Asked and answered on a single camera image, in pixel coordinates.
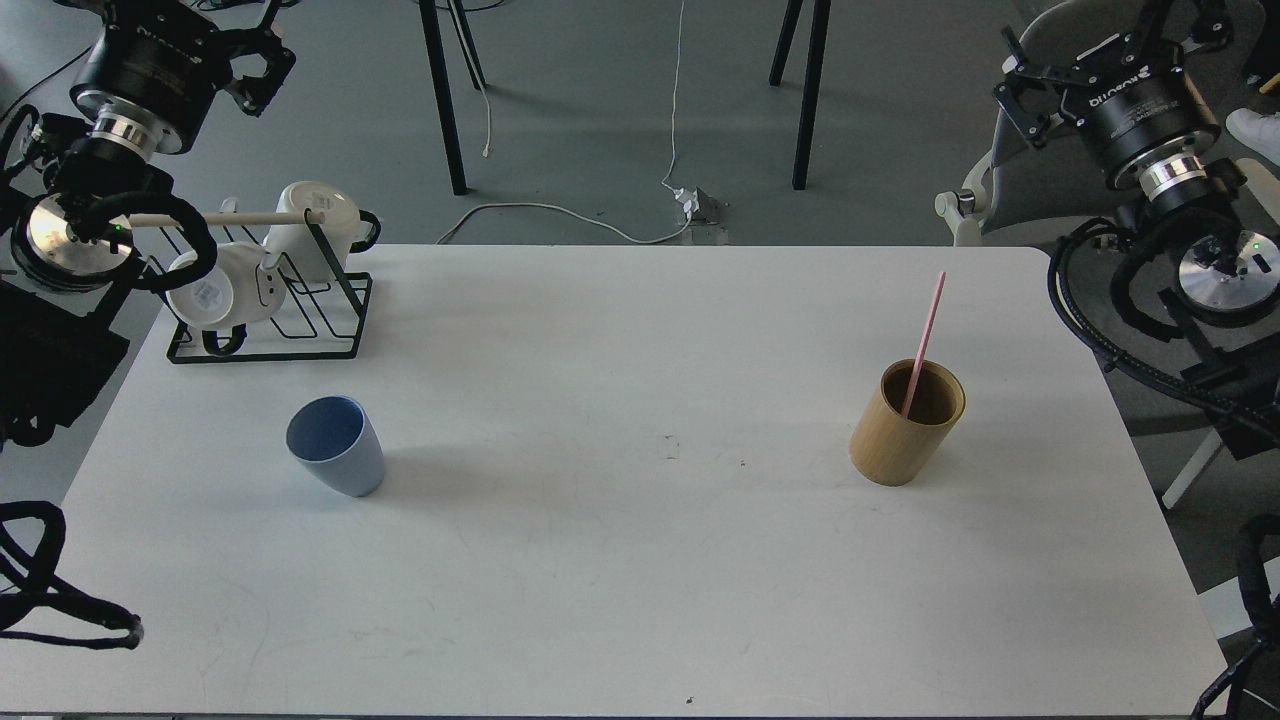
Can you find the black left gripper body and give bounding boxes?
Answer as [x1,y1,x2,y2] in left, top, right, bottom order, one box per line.
[70,1,230,155]

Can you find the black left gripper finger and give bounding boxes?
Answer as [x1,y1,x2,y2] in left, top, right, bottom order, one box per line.
[228,40,296,117]

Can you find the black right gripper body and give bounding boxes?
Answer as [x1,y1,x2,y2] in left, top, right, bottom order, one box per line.
[1075,40,1221,191]

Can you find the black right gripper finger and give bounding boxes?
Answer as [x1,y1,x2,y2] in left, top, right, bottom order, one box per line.
[1130,0,1236,51]
[993,65,1085,150]

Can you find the blue plastic cup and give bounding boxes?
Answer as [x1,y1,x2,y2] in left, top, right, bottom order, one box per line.
[285,395,387,498]

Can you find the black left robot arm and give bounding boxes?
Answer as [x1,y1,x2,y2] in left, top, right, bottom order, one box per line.
[1,1,294,447]

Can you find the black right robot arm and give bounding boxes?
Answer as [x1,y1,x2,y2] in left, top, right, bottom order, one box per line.
[992,1,1277,459]

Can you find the grey office chair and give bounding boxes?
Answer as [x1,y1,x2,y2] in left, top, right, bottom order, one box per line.
[934,0,1280,511]

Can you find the white shoe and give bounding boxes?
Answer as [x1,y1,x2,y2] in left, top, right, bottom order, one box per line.
[1225,108,1279,165]

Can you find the black table leg left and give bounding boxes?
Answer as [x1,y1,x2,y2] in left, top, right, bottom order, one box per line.
[416,1,486,196]

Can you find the black table leg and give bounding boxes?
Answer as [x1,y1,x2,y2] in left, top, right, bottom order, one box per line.
[768,1,833,191]
[416,1,486,196]

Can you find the white mug front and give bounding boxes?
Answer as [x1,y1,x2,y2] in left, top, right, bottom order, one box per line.
[165,242,287,331]

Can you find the black table leg right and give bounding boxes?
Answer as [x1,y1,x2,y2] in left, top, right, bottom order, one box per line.
[768,1,833,191]

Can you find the white power plug adapter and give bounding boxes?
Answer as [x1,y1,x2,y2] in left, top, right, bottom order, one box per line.
[673,187,724,225]

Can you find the bamboo cylinder holder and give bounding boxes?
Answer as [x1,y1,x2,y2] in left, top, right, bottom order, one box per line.
[847,359,966,487]

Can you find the black wire mug rack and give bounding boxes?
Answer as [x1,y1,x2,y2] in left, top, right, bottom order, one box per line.
[160,210,374,364]

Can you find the white floor cable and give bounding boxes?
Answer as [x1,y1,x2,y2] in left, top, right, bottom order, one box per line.
[436,0,692,247]

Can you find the black cable bundle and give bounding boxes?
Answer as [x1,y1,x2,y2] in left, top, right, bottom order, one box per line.
[0,500,143,651]

